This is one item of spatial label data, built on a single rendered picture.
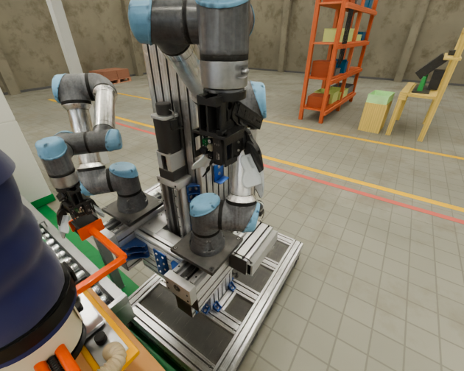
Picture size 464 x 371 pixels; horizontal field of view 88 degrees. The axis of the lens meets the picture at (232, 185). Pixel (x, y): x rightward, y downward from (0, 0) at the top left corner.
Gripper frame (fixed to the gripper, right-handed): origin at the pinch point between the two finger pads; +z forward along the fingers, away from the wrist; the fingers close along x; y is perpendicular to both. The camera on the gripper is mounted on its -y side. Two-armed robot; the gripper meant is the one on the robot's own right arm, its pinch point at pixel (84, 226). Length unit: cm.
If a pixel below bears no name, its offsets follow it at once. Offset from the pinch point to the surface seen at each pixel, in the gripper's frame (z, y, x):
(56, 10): -85, -288, 130
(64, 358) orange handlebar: -1.8, 42.6, -23.5
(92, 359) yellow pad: 10.3, 40.0, -19.8
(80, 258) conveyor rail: 58, -52, 4
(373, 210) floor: 118, 82, 263
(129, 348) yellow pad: 10.3, 45.5, -12.3
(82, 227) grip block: -3.3, 4.8, -1.6
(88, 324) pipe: 7.3, 32.4, -16.2
